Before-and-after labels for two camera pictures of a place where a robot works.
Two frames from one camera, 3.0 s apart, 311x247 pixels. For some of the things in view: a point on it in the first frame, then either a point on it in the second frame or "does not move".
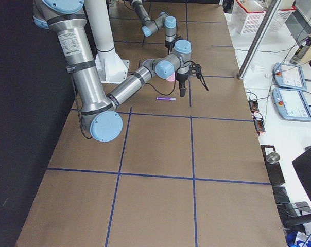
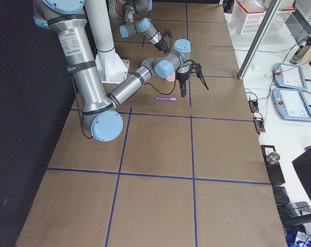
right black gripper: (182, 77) does not move
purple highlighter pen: (172, 99) does not move
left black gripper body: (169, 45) → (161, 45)
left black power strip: (254, 105) does not move
